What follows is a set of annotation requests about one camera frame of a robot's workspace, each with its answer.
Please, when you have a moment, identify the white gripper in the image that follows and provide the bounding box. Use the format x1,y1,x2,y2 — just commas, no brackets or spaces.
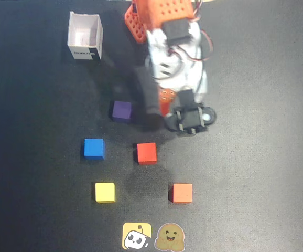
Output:
151,59,209,118

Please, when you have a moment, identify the purple wooden cube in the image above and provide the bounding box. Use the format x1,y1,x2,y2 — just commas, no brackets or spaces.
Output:
111,100,133,123

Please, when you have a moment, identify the red wooden cube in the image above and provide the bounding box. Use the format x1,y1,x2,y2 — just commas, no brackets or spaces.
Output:
135,142,158,165

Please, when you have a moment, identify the blue wooden cube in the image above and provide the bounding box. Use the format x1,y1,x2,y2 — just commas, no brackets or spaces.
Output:
83,138,106,161

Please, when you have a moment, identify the orange wooden cube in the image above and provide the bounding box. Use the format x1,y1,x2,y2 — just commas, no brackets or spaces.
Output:
169,183,193,204

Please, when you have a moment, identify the yellow wooden cube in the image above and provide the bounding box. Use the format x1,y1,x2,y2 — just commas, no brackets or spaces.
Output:
93,182,116,204

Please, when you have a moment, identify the white open cardboard box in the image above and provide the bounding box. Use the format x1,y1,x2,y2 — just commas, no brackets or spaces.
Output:
67,11,104,61

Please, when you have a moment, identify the black felt mat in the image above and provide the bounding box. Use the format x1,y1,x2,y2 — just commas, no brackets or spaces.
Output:
0,0,303,252

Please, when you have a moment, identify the smiling brown face sticker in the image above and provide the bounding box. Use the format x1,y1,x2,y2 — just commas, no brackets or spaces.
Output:
154,223,187,251

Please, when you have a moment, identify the yellow robot face sticker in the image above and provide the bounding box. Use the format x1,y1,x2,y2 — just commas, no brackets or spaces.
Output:
122,222,153,250

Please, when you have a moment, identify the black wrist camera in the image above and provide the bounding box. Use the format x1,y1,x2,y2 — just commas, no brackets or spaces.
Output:
164,103,217,138

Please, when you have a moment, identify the red servo cable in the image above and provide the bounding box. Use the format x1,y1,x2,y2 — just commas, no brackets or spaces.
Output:
167,28,214,62

